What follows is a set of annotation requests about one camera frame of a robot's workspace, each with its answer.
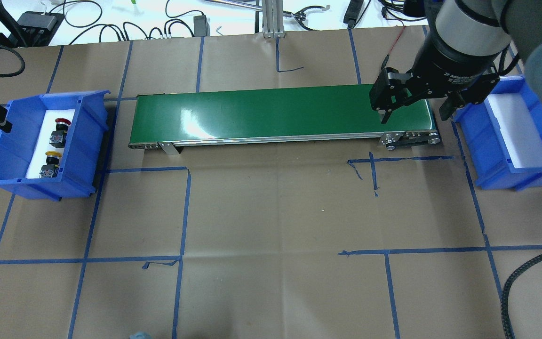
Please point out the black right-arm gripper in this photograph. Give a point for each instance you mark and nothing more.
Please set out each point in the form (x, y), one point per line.
(454, 66)

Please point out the red push button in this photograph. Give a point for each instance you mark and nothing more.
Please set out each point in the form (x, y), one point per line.
(58, 137)

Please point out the yellow push button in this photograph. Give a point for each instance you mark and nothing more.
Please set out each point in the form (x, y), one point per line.
(51, 167)

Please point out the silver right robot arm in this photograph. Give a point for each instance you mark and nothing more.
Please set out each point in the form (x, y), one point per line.
(488, 27)

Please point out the white foam pad left bin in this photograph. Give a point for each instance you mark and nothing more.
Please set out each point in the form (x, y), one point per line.
(39, 157)

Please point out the white foam pad bin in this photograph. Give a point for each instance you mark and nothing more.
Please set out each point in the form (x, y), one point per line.
(518, 130)
(39, 157)

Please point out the blue left storage bin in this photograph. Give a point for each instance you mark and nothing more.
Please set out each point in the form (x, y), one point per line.
(81, 153)

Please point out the blue storage bin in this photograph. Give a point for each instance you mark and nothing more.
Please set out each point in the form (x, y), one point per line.
(482, 134)
(81, 153)

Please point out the blue right storage bin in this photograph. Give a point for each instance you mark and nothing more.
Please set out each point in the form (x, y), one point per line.
(482, 134)

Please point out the white foam pad right bin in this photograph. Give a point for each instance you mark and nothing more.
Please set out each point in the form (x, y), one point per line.
(518, 130)

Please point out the green conveyor belt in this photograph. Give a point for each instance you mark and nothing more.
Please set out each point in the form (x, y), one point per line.
(172, 121)

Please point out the black power adapter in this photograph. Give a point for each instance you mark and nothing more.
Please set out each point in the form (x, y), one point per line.
(201, 26)

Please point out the aluminium frame post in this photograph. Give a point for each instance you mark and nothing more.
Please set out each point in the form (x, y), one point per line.
(273, 19)

